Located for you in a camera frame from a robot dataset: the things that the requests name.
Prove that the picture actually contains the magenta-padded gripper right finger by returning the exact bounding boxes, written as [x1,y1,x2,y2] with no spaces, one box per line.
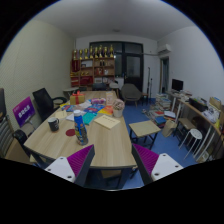
[131,143,185,186]

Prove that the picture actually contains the small wooden side table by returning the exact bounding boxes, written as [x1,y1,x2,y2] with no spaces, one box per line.
[128,119,162,150]

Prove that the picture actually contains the white paper booklet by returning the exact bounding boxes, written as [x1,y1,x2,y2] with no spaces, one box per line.
[65,111,84,122]

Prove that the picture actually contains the black office chair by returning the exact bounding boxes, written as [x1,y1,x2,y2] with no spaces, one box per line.
[31,87,68,123]

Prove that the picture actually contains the brown paper bag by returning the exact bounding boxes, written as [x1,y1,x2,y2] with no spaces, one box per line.
[161,118,178,139]

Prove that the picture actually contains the pink standing carton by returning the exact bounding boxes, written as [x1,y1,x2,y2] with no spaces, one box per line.
[105,91,116,107]

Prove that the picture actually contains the white round stool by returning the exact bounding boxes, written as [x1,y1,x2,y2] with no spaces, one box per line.
[179,128,204,160]

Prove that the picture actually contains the purple sign board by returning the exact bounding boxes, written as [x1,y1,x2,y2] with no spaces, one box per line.
[12,95,37,128]

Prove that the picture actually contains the black mug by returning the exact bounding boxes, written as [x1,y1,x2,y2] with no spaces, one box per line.
[47,116,61,133]

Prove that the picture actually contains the white wall air conditioner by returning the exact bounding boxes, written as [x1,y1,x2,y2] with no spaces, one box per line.
[156,43,173,55]

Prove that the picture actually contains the wooden shelf unit with trophies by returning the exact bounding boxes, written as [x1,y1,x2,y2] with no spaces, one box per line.
[69,43,117,89]

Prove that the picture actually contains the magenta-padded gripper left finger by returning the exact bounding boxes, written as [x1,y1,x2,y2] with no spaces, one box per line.
[44,143,96,188]

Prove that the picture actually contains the dark glass double door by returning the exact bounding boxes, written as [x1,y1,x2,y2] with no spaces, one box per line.
[88,41,145,93]

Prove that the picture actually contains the orange book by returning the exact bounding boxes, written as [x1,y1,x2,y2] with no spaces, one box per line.
[97,105,115,117]

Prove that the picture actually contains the flat round red coaster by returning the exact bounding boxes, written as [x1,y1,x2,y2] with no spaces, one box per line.
[65,128,77,138]

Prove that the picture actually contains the black computer monitor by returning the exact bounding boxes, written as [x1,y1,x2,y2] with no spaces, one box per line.
[171,78,185,93]

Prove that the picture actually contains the long cluttered side desk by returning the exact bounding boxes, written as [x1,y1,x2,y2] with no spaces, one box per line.
[172,91,224,162]

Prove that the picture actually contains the pink flowers in white pot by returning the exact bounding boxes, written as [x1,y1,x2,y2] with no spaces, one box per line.
[112,98,126,119]

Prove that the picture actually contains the blue white-capped drink bottle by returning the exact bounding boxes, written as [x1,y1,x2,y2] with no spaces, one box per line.
[73,109,90,147]

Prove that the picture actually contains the grey armchair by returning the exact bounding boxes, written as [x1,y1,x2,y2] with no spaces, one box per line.
[119,82,143,107]

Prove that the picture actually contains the yellow gift box red ribbon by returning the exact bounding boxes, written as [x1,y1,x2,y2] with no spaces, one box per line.
[69,90,87,106]

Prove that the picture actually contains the stack of books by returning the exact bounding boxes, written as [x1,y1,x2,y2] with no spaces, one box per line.
[147,92,178,130]

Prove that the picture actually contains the teal notebook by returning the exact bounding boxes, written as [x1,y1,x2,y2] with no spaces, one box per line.
[81,111,98,126]

